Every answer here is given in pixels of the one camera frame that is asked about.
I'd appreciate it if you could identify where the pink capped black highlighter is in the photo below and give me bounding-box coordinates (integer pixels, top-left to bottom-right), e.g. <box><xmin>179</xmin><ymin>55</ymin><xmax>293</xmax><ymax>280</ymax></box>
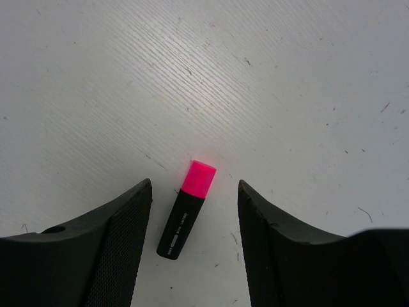
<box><xmin>157</xmin><ymin>160</ymin><xmax>217</xmax><ymax>260</ymax></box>

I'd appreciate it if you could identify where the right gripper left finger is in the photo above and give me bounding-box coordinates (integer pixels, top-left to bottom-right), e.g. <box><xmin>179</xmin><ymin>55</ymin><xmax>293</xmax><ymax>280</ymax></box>
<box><xmin>1</xmin><ymin>179</ymin><xmax>152</xmax><ymax>306</ymax></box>

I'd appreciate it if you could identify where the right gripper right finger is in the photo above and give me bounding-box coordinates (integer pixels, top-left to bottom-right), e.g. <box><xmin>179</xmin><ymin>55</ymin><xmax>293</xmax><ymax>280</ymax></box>
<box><xmin>238</xmin><ymin>180</ymin><xmax>408</xmax><ymax>306</ymax></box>

